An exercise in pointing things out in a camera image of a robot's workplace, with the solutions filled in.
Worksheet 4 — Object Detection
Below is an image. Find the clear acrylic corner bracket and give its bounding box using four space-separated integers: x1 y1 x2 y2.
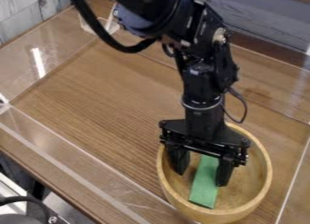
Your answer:
79 9 121 34

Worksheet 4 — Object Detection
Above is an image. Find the clear acrylic tray wall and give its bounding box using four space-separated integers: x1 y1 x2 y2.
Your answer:
0 8 310 224

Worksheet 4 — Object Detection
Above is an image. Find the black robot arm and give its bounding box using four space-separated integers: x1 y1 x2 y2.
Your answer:
113 0 252 187

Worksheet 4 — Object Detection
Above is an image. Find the brown wooden bowl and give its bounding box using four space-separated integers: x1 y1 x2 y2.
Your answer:
157 123 273 224

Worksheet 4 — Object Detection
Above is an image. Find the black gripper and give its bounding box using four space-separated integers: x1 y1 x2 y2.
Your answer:
159 120 252 187

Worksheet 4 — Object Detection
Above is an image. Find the black equipment under table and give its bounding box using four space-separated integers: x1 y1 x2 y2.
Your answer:
0 196 71 224

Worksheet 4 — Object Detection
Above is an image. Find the green rectangular block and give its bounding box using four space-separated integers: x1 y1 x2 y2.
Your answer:
189 155 218 209

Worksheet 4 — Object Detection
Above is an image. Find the black cable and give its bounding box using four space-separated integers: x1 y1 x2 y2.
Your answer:
64 0 159 54

